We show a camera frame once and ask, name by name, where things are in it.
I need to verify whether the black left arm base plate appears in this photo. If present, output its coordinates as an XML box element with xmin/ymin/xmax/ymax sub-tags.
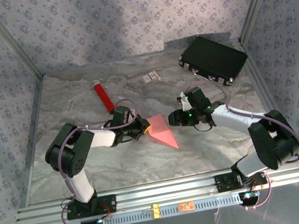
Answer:
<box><xmin>64</xmin><ymin>193</ymin><xmax>119</xmax><ymax>222</ymax></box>

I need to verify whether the small playing card box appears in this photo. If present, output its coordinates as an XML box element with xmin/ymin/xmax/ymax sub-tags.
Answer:
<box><xmin>140</xmin><ymin>69</ymin><xmax>161</xmax><ymax>86</ymax></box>

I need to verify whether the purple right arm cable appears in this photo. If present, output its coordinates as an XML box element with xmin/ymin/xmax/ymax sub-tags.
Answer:
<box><xmin>188</xmin><ymin>66</ymin><xmax>299</xmax><ymax>218</ymax></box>

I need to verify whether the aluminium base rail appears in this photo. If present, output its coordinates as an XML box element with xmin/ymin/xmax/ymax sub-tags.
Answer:
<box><xmin>12</xmin><ymin>157</ymin><xmax>299</xmax><ymax>224</ymax></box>

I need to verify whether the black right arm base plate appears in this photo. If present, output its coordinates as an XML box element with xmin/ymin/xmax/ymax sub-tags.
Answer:
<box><xmin>214</xmin><ymin>166</ymin><xmax>269</xmax><ymax>193</ymax></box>

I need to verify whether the red glitter tube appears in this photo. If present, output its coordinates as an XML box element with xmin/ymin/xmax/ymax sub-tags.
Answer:
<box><xmin>91</xmin><ymin>78</ymin><xmax>117</xmax><ymax>118</ymax></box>

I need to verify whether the aluminium table side rail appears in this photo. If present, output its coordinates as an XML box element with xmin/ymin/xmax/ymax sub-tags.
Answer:
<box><xmin>239</xmin><ymin>32</ymin><xmax>299</xmax><ymax>164</ymax></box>
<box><xmin>2</xmin><ymin>74</ymin><xmax>66</xmax><ymax>207</ymax></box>

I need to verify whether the grey slotted cable duct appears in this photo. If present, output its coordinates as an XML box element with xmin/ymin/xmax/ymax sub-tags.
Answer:
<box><xmin>59</xmin><ymin>192</ymin><xmax>241</xmax><ymax>224</ymax></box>

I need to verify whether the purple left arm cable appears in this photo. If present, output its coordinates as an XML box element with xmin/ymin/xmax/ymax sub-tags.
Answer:
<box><xmin>44</xmin><ymin>97</ymin><xmax>158</xmax><ymax>224</ymax></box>

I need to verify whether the pink paper sheet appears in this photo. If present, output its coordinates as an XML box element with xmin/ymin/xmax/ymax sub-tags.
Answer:
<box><xmin>144</xmin><ymin>111</ymin><xmax>180</xmax><ymax>155</ymax></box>

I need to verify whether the yellow clip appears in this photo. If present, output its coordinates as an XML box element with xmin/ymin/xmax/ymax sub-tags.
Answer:
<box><xmin>151</xmin><ymin>202</ymin><xmax>163</xmax><ymax>220</ymax></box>

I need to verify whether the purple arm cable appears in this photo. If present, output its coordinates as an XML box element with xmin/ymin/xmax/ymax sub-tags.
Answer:
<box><xmin>188</xmin><ymin>66</ymin><xmax>299</xmax><ymax>218</ymax></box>
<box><xmin>44</xmin><ymin>97</ymin><xmax>158</xmax><ymax>224</ymax></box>

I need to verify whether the black hard case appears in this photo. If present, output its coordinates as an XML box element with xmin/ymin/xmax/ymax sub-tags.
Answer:
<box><xmin>174</xmin><ymin>28</ymin><xmax>252</xmax><ymax>94</ymax></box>

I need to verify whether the orange label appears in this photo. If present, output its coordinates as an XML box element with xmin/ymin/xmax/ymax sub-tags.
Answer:
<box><xmin>177</xmin><ymin>201</ymin><xmax>196</xmax><ymax>213</ymax></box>

